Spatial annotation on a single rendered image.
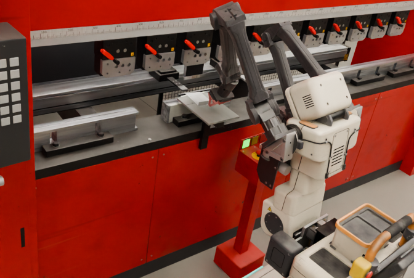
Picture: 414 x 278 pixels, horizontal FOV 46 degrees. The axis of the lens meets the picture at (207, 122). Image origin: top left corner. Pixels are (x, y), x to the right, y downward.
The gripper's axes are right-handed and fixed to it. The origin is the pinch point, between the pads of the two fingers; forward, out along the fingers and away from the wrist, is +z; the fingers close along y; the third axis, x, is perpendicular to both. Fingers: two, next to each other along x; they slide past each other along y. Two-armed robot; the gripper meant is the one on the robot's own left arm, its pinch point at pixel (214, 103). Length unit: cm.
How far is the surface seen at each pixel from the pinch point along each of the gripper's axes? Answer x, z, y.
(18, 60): 10, -66, 99
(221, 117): 8.1, -0.9, 0.9
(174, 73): -31.4, 18.8, -0.8
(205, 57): -20.3, -8.5, -1.6
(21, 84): 13, -60, 99
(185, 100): -9.7, 8.9, 7.7
